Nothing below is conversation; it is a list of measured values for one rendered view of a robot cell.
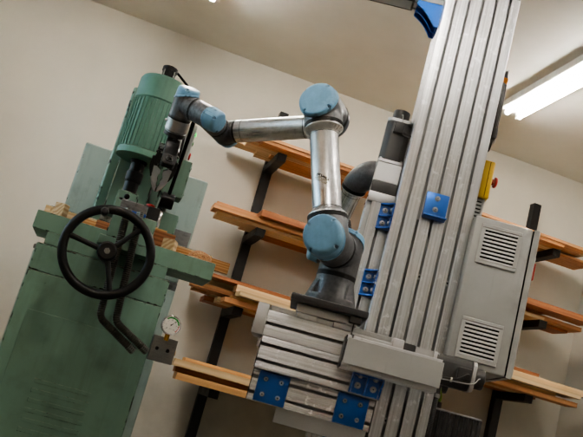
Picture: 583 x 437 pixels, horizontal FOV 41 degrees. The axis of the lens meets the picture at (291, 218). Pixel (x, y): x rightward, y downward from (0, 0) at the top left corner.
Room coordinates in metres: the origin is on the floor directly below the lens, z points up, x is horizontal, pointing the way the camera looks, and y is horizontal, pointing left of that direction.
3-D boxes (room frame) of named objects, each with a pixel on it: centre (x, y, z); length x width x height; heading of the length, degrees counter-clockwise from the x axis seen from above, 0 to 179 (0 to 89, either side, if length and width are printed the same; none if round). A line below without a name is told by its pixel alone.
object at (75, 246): (2.61, 0.57, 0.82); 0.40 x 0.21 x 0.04; 101
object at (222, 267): (2.70, 0.43, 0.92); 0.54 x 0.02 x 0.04; 101
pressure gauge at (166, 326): (2.52, 0.28, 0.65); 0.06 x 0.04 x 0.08; 101
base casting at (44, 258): (2.79, 0.60, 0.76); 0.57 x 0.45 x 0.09; 11
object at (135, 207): (2.49, 0.49, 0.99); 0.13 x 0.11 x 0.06; 101
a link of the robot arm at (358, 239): (2.26, -0.17, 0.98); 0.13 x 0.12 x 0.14; 156
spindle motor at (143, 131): (2.67, 0.58, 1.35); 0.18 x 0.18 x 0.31
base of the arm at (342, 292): (2.26, -0.17, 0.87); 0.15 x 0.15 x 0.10
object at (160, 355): (2.59, 0.29, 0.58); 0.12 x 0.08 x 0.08; 11
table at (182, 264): (2.58, 0.51, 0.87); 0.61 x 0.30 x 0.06; 101
